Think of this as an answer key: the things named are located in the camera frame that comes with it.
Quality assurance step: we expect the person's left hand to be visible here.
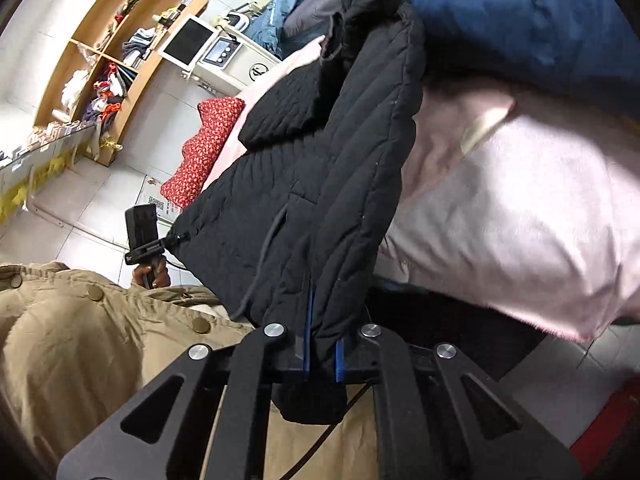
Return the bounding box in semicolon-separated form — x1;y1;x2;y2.
131;257;172;291

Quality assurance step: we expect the navy blue garment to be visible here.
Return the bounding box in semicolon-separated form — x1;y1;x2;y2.
400;0;640;106

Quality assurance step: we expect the row of small boxes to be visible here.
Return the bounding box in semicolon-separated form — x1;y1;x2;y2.
0;120;98;173

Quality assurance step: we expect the small white grey device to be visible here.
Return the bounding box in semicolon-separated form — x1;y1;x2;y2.
220;7;257;32

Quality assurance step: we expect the red floral pillow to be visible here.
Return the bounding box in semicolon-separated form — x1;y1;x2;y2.
160;96;247;211

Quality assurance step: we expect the pink polka dot blanket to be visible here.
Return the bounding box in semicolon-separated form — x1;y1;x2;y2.
200;35;640;343

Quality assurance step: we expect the tan padded coat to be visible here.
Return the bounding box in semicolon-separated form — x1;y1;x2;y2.
0;260;381;480

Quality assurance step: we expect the wooden cubby shelf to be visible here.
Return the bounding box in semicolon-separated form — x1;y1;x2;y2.
34;0;208;167

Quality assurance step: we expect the white machine with screen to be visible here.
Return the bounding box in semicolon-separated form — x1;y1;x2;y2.
159;14;283;103

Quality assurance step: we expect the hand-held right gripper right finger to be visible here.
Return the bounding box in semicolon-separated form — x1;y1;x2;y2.
335;324;584;480

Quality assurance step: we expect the black quilted jacket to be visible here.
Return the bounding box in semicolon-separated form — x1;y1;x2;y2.
172;0;426;423

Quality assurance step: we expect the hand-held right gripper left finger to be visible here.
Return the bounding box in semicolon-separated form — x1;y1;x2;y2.
56;290;316;480

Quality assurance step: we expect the cardboard box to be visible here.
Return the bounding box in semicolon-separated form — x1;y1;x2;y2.
137;174;183;228

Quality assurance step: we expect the red glossy panel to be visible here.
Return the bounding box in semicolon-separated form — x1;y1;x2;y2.
570;375;640;463

